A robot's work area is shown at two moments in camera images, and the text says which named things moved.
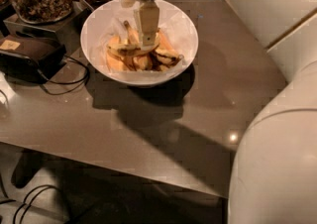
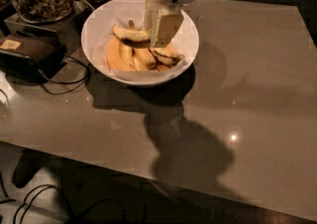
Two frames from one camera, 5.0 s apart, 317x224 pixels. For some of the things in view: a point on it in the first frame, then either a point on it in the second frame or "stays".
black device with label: (28, 59) stays
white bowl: (110, 43) stays
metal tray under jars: (68, 31) stays
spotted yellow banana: (131, 51) → (134, 38)
